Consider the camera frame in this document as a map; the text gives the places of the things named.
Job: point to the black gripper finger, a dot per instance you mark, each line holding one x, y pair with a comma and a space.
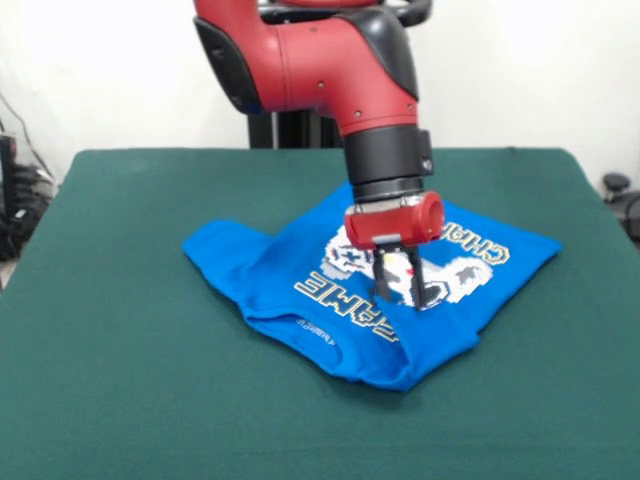
417, 277
382, 275

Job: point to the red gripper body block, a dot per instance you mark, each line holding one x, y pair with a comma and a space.
395, 225

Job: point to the blue shirt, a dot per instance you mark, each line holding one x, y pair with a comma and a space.
450, 300

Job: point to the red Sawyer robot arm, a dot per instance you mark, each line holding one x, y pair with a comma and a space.
325, 65

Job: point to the grey office chair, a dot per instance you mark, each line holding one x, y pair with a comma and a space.
622, 200

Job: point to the dark green table cloth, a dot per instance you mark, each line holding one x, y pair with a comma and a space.
150, 400

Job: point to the black box with red mark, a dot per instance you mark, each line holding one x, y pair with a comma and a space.
7, 175

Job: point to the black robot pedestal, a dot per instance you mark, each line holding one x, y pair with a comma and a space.
300, 130

